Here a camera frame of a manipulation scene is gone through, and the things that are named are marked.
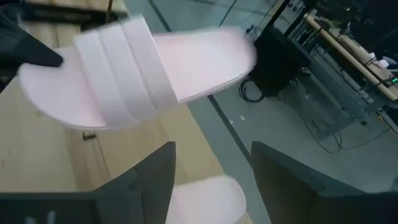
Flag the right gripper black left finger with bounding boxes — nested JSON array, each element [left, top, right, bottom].
[[95, 141, 177, 224]]

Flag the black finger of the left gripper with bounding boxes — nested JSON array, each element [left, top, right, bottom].
[[0, 9, 64, 71]]

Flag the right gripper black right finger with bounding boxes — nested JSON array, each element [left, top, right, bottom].
[[250, 141, 366, 224]]

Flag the pink rubber slide sandal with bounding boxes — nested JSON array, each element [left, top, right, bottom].
[[17, 14, 258, 131], [164, 175, 247, 224]]

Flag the black box on floor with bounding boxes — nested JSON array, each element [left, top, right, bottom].
[[248, 29, 301, 98]]

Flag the coiled black cable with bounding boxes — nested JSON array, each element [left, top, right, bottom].
[[238, 77, 266, 104]]

